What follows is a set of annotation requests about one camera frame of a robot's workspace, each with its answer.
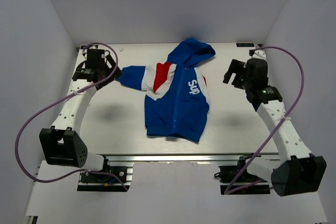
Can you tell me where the blue white red jacket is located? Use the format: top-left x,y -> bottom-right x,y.
117,39 -> 216,143

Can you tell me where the right blue table sticker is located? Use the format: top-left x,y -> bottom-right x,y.
236,42 -> 255,47

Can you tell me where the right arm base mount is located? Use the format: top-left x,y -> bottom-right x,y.
214,155 -> 271,196

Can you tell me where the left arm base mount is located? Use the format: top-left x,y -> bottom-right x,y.
77,163 -> 133,193

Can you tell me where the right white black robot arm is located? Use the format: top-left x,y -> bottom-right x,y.
223,58 -> 327,196

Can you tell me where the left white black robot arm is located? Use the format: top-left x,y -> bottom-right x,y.
39,46 -> 122,182

